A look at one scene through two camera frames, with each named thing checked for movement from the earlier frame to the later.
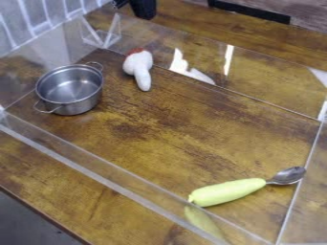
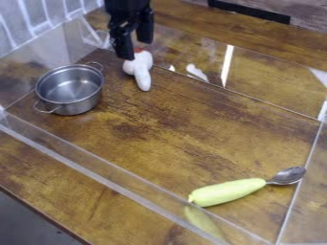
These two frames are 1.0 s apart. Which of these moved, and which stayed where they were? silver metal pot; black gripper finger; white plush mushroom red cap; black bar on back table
Moved: black gripper finger
Stayed: silver metal pot; white plush mushroom red cap; black bar on back table
